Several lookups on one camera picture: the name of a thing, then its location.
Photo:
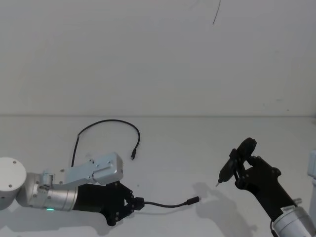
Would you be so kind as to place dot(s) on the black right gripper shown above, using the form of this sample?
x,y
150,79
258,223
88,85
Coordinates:
x,y
264,182

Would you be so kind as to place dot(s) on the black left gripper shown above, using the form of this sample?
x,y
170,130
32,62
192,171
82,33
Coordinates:
x,y
98,197

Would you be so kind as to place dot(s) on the black tool with silver tip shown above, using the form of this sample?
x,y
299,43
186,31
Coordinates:
x,y
225,171

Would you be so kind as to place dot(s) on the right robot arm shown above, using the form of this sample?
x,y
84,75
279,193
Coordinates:
x,y
295,222

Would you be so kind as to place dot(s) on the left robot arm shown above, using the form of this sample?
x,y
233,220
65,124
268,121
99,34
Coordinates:
x,y
58,197

